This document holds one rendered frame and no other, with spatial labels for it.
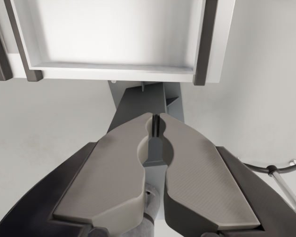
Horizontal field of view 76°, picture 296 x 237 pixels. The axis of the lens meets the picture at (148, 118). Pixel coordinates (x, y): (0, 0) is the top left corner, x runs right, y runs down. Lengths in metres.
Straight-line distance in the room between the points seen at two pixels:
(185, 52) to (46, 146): 1.55
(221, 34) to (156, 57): 0.11
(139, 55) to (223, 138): 1.28
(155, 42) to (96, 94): 1.06
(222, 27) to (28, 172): 1.92
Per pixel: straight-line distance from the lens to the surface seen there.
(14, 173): 2.13
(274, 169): 1.69
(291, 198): 1.56
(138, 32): 0.33
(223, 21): 0.34
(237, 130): 1.54
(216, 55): 0.35
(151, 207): 0.60
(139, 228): 0.55
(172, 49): 0.33
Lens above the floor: 1.21
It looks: 62 degrees down
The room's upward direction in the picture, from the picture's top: 175 degrees counter-clockwise
